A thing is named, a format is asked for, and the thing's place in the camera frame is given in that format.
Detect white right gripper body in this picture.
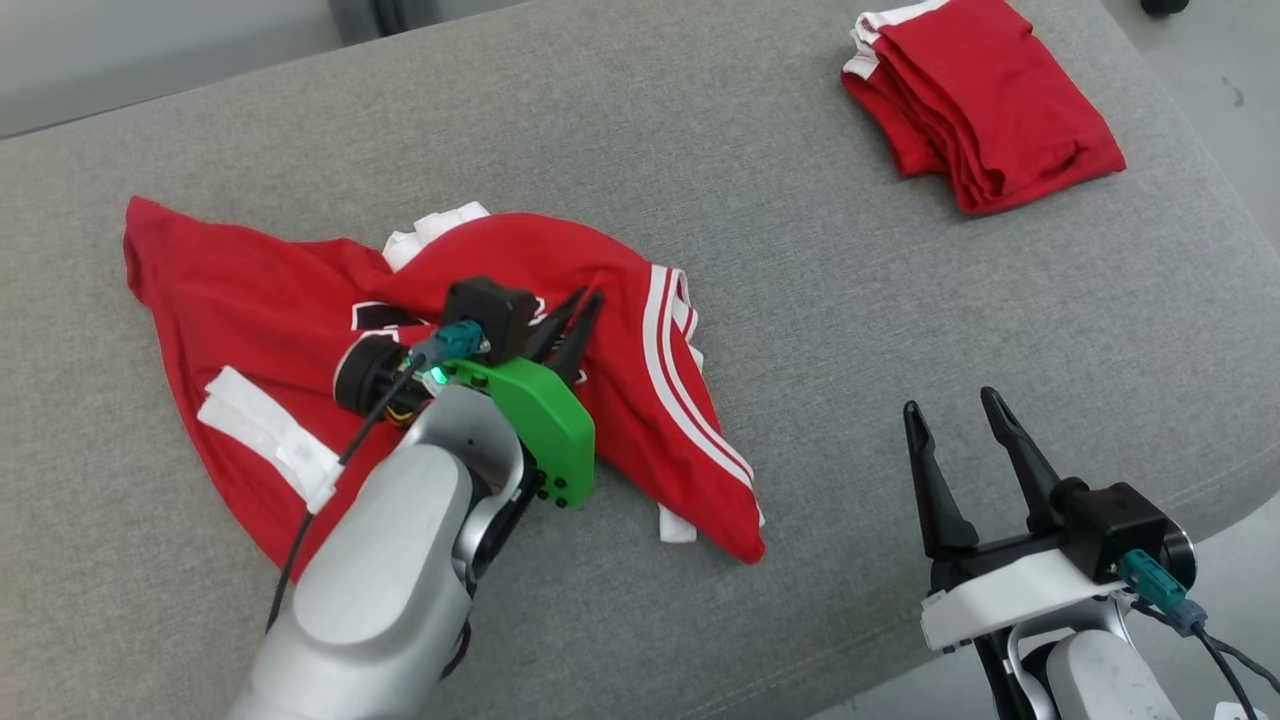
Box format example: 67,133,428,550
920,530,1133,654

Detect red jersey with white stripes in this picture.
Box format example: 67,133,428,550
122,195,769,581

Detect grey fabric sofa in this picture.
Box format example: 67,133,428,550
0,0,1280,720

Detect right camera cable teal plug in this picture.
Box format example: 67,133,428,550
1118,548,1280,720

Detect red shorts with white trim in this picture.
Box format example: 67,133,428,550
840,0,1128,216

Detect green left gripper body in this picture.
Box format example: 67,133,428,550
443,356,598,511

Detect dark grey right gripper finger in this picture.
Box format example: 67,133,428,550
980,386,1066,534
903,400,981,561

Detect grey partition post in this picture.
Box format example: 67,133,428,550
328,0,443,46

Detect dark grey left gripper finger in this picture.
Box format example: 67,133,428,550
548,291,606,390
524,287,588,361

